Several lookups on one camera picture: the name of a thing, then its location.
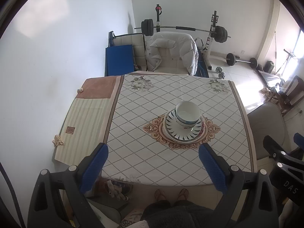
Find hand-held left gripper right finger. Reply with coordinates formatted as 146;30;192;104
199;143;279;228

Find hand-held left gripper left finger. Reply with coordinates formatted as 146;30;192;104
27;143;109;228

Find red floral white plate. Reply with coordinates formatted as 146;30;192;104
163;113;205;144

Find plain white bowl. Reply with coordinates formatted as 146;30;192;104
178;118;199;129

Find blue dotted white bowl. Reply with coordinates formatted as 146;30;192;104
176;114;201;127

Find blue leaf pattern plate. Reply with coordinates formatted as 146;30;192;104
165;109;203;141

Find black rimmed white bowl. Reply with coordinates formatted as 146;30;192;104
175;101;201;123

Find grey chair seat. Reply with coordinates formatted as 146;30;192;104
247;102;288;165

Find white crumpled cloth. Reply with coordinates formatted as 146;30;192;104
106;180;129;201

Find person's right foot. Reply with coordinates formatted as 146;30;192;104
177;188;190;202

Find person's foot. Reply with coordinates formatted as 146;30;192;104
154;189;167;202
177;188;190;202

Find dark wooden chair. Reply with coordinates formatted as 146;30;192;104
271;75;304;117

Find person's legs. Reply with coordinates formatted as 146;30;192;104
140;200;215;228

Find person's left foot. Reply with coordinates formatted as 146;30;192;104
154;189;167;202

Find dark flat exercise board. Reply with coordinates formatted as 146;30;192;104
258;70;282;87

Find metal stand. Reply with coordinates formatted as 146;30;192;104
275;49;299;77

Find table with patterned cloth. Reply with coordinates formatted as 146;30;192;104
102;74;258;187

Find short barbell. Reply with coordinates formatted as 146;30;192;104
224;53;258;69

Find dark blue patterned bench pad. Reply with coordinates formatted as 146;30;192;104
197;52;210;78

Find blue foam mat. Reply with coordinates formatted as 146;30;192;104
105;44;135;77

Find white weight rack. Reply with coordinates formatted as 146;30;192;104
155;4;219;71

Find cream folded padded chair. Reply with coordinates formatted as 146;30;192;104
109;31;148;72

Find white puffer jacket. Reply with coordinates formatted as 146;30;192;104
145;32;199;76

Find long barbell with black weights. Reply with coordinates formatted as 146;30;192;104
134;19;231;44

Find door frame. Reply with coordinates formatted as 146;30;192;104
256;0;282;63

